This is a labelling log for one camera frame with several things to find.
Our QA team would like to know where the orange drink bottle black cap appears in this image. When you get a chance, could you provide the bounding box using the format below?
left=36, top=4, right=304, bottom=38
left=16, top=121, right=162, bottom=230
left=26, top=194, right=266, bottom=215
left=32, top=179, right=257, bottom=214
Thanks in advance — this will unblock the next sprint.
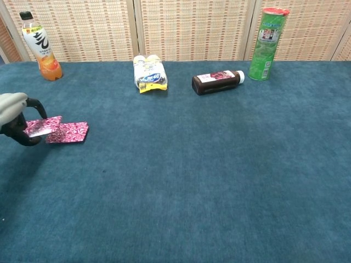
left=19, top=11, right=64, bottom=82

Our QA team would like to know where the blue felt table mat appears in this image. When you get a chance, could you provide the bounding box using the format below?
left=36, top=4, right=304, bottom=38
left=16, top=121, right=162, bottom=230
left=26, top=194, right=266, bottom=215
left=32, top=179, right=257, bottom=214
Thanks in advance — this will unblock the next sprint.
left=0, top=60, right=351, bottom=263

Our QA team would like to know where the woven bamboo screen panel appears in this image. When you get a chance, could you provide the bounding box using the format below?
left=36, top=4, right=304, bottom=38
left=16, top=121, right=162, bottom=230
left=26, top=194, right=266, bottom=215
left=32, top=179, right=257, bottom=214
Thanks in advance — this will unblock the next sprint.
left=244, top=0, right=351, bottom=61
left=0, top=0, right=139, bottom=64
left=133, top=0, right=257, bottom=61
left=330, top=27, right=351, bottom=61

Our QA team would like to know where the green chips can red lid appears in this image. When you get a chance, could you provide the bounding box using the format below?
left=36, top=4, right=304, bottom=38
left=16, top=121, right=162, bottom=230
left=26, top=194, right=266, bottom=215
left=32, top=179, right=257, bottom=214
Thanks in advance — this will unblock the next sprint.
left=248, top=7, right=291, bottom=81

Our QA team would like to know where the white yellow tissue pack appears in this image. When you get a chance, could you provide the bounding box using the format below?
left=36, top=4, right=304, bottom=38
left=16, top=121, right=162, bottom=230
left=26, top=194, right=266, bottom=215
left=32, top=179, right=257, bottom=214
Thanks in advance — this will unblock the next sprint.
left=133, top=54, right=169, bottom=94

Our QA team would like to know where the dark juice bottle white cap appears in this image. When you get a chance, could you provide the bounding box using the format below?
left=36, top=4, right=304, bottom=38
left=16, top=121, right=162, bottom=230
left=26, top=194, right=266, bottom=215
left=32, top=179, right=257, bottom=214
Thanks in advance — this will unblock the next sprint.
left=191, top=70, right=246, bottom=96

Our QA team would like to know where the pink patterned pouch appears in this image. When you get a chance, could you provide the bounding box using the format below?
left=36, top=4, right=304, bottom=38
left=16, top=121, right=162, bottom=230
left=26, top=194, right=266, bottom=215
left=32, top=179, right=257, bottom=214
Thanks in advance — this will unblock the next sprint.
left=45, top=121, right=89, bottom=145

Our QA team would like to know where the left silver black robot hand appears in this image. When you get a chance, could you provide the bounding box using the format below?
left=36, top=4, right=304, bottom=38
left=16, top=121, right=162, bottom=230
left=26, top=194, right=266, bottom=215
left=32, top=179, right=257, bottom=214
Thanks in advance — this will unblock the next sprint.
left=0, top=92, right=48, bottom=147

